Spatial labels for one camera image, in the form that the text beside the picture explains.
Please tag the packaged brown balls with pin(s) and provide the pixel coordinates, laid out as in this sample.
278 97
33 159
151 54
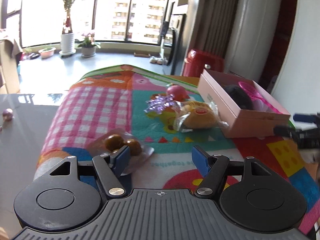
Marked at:
117 138

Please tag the tall plant white pot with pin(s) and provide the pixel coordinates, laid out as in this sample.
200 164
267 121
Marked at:
67 36

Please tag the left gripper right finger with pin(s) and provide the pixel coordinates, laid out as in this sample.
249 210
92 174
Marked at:
213 169

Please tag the pink toy basket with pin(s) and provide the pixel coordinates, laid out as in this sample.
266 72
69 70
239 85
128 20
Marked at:
253 93

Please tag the pink flower pot plant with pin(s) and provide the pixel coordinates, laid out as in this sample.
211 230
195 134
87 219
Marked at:
89 46

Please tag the colourful cartoon play mat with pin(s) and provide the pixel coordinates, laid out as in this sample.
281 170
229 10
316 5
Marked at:
109 99

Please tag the small planter bowl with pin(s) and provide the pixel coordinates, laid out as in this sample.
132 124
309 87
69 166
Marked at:
47 52

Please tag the purple crystal snowflake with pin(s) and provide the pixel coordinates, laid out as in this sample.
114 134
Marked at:
160 103

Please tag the black plush toy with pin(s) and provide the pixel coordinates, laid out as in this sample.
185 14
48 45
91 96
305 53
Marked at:
239 96

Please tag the pink green penguin toy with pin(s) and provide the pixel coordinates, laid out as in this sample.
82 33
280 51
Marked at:
177 92

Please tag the white air conditioner column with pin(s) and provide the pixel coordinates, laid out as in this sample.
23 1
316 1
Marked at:
251 38

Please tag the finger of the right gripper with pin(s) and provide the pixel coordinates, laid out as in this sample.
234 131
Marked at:
285 131
306 118

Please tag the pink cardboard box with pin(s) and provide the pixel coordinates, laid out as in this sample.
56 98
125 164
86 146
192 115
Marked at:
242 123

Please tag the beige sofa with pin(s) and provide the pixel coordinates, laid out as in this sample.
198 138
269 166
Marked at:
11 53

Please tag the pink metallic ball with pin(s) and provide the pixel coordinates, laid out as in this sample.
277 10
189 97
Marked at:
7 115

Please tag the white slippers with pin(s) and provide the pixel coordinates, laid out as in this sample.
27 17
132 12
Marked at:
158 60

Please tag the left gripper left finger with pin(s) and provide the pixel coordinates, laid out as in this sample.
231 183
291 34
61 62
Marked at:
109 167

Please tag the small packaged bread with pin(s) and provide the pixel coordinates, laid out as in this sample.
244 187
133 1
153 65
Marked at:
193 115

